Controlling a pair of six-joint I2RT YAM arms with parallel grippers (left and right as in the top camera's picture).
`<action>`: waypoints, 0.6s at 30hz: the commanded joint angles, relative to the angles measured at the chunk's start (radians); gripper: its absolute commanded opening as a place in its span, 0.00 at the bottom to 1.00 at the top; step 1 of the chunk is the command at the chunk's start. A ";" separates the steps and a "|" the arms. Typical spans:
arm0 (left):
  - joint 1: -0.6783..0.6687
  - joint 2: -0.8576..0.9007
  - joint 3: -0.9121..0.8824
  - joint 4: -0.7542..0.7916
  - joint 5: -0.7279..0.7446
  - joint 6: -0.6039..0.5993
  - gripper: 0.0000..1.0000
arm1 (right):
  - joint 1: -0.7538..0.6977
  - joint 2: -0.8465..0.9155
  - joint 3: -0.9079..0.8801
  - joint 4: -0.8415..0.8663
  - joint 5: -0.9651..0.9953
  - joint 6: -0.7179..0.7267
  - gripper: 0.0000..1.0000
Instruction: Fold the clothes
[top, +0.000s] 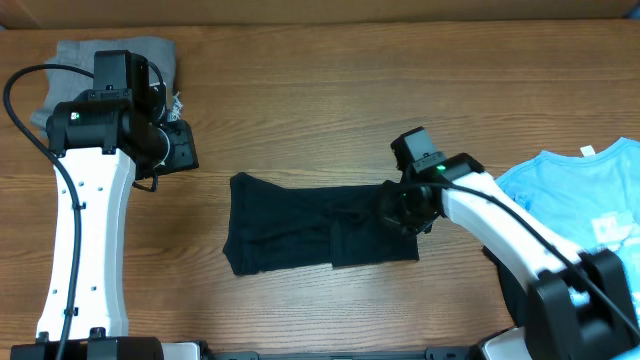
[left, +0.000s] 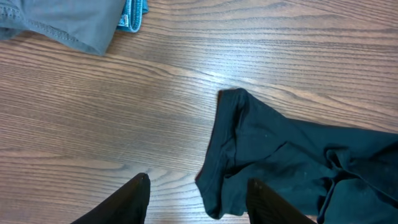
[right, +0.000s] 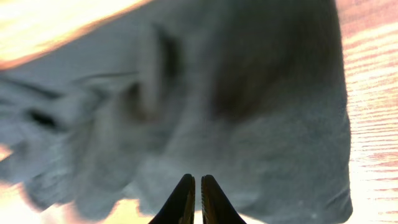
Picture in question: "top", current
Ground grey folded shorts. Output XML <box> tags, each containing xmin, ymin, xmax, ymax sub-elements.
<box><xmin>30</xmin><ymin>36</ymin><xmax>176</xmax><ymax>136</ymax></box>

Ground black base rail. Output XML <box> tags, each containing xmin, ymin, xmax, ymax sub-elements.
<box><xmin>159</xmin><ymin>339</ymin><xmax>481</xmax><ymax>360</ymax></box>

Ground blue frayed denim garment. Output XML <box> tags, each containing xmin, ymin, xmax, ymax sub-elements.
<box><xmin>167</xmin><ymin>92</ymin><xmax>184</xmax><ymax>122</ymax></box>

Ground black t-shirt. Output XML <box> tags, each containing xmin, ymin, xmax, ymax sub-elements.
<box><xmin>223</xmin><ymin>173</ymin><xmax>419</xmax><ymax>276</ymax></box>

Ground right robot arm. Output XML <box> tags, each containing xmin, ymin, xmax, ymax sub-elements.
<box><xmin>379</xmin><ymin>127</ymin><xmax>639</xmax><ymax>360</ymax></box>

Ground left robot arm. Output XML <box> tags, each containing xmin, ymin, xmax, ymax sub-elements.
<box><xmin>10</xmin><ymin>50</ymin><xmax>205</xmax><ymax>360</ymax></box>

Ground light blue t-shirt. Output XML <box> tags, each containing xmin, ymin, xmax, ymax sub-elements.
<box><xmin>496</xmin><ymin>137</ymin><xmax>639</xmax><ymax>308</ymax></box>

